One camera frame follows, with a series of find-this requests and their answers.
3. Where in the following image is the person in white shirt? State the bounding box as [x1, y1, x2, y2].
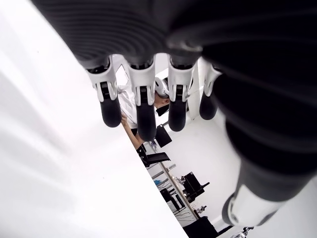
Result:
[116, 77, 171, 147]

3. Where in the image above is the white VR headset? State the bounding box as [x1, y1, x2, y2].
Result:
[154, 77, 170, 98]

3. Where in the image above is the black boxy device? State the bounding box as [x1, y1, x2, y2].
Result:
[182, 172, 211, 203]

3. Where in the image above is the black office chair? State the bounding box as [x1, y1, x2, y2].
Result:
[137, 123, 173, 168]

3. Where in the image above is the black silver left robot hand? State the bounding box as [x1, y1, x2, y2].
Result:
[31, 0, 317, 228]

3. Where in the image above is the long cluttered workbench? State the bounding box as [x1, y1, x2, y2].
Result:
[148, 162, 202, 222]

